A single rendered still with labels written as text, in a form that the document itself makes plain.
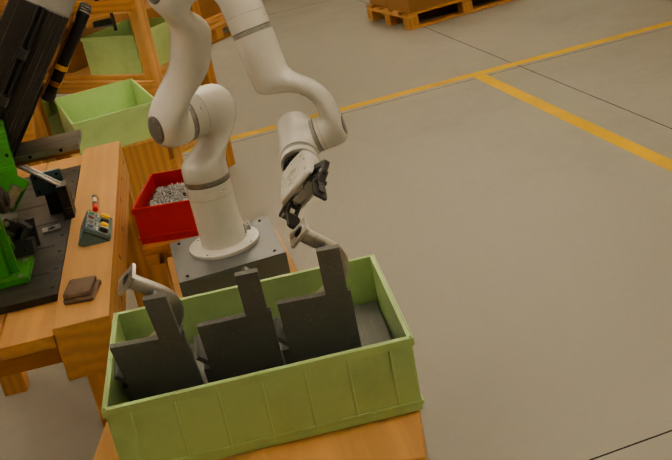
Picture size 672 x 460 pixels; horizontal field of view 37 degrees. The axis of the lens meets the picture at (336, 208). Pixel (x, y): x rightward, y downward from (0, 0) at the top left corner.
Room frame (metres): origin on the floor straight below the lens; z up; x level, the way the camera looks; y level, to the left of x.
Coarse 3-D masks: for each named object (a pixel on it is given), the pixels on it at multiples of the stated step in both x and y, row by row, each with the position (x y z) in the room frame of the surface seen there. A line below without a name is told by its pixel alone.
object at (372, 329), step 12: (360, 312) 2.05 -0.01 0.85; (372, 312) 2.04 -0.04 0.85; (360, 324) 1.99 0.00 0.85; (372, 324) 1.98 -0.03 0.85; (384, 324) 1.97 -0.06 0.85; (360, 336) 1.94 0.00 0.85; (372, 336) 1.93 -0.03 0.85; (384, 336) 1.92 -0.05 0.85; (192, 348) 2.03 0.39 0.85; (204, 372) 1.91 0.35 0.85
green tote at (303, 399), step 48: (288, 288) 2.08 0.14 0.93; (384, 288) 1.93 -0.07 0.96; (144, 336) 2.05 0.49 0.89; (192, 336) 2.06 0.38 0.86; (240, 384) 1.67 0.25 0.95; (288, 384) 1.68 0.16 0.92; (336, 384) 1.69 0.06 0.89; (384, 384) 1.69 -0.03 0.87; (144, 432) 1.65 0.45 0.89; (192, 432) 1.66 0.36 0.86; (240, 432) 1.67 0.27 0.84; (288, 432) 1.67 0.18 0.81
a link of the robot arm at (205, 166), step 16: (208, 96) 2.44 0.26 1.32; (224, 96) 2.46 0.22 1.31; (208, 112) 2.42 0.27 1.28; (224, 112) 2.44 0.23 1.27; (208, 128) 2.42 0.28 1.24; (224, 128) 2.44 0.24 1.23; (208, 144) 2.45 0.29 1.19; (224, 144) 2.43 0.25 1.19; (192, 160) 2.42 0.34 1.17; (208, 160) 2.41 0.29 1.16; (224, 160) 2.43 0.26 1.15; (192, 176) 2.40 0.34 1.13; (208, 176) 2.39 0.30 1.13; (224, 176) 2.42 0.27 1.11
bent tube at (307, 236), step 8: (304, 224) 1.79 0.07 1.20; (296, 232) 1.80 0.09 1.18; (304, 232) 1.77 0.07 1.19; (312, 232) 1.79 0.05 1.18; (296, 240) 1.77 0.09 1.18; (304, 240) 1.78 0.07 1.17; (312, 240) 1.78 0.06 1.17; (320, 240) 1.79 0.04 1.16; (328, 240) 1.80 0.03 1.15; (344, 256) 1.80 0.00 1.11; (344, 264) 1.80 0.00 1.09; (344, 272) 1.81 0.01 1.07; (320, 288) 1.84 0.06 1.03
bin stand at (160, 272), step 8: (176, 240) 2.81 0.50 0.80; (144, 248) 2.80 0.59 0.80; (152, 248) 2.79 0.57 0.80; (160, 248) 2.80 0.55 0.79; (168, 248) 2.80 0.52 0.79; (152, 256) 2.79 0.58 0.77; (160, 256) 3.08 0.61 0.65; (168, 256) 3.08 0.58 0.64; (152, 264) 2.79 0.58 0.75; (160, 264) 2.80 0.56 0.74; (152, 272) 2.80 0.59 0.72; (160, 272) 2.80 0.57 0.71; (168, 272) 2.83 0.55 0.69; (160, 280) 2.80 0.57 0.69; (168, 280) 2.80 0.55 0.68
